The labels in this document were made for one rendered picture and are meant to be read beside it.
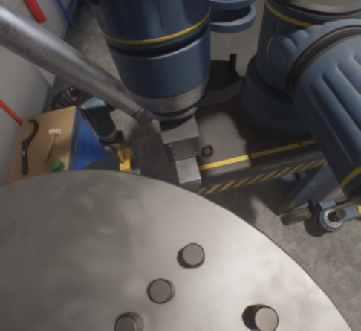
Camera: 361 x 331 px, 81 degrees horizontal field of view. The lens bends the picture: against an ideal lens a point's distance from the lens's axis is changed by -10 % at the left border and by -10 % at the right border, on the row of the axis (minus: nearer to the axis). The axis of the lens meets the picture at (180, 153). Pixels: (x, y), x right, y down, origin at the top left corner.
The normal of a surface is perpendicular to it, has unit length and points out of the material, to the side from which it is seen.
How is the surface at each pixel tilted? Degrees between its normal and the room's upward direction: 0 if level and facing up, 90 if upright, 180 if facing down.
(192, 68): 90
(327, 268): 0
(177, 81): 90
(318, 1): 6
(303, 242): 0
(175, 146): 90
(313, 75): 63
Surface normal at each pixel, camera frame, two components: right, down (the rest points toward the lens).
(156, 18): 0.16, 0.84
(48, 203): -0.11, -0.51
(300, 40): -0.83, -0.15
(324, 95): -0.92, -0.03
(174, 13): 0.40, 0.76
